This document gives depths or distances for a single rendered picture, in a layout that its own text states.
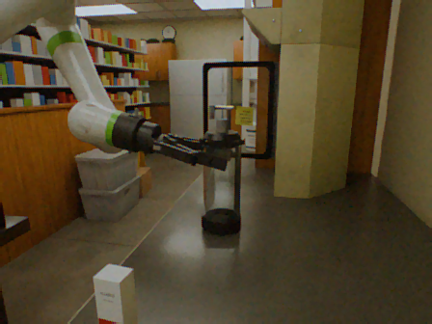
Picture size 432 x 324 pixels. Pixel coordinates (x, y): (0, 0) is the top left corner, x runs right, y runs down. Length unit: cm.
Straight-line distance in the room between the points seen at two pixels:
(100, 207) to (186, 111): 341
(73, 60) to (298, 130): 71
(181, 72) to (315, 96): 526
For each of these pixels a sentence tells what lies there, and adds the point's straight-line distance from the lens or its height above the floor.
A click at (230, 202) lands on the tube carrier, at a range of 73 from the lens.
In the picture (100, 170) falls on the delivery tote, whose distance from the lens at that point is 307.
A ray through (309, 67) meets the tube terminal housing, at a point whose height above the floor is 134.
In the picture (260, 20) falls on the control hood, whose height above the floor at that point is 148.
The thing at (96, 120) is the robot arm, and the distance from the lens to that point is 79.
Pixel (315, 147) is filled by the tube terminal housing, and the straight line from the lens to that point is 100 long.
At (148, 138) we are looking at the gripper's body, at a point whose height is 117.
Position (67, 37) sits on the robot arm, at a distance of 110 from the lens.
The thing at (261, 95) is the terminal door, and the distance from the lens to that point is 128.
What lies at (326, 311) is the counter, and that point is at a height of 94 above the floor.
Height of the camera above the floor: 129
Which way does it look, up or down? 14 degrees down
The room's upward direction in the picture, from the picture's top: straight up
